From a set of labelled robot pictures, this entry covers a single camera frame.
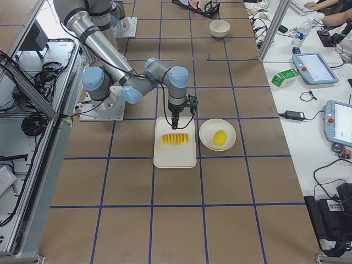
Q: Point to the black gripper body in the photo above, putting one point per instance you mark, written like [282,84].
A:
[174,110]

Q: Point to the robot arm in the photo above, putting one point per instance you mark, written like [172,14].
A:
[117,12]
[91,22]

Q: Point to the white round plate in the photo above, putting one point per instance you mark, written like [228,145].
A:
[210,127]

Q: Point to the black plate rack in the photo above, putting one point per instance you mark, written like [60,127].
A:
[185,4]

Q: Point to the cream plate in rack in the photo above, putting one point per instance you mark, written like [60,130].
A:
[207,6]

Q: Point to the pink plate in rack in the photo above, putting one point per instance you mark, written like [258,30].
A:
[194,4]

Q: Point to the white rectangular tray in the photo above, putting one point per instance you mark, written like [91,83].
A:
[175,156]

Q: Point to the yellow lemon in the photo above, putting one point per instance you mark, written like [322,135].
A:
[220,138]

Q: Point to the white bowl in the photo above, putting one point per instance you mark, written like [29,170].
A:
[219,28]

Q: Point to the green white carton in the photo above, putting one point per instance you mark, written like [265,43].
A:
[285,78]

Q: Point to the black power adapter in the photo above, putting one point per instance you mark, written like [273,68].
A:
[292,115]

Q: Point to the teach pendant far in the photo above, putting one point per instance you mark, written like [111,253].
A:
[313,69]

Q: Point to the teach pendant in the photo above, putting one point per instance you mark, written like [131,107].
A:
[337,122]
[313,69]

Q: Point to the plastic water bottle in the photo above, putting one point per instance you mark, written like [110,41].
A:
[301,34]

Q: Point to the teach pendant near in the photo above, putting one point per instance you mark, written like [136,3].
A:
[337,122]

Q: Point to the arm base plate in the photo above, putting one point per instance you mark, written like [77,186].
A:
[126,27]
[112,108]

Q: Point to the aluminium frame post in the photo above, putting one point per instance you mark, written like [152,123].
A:
[278,9]

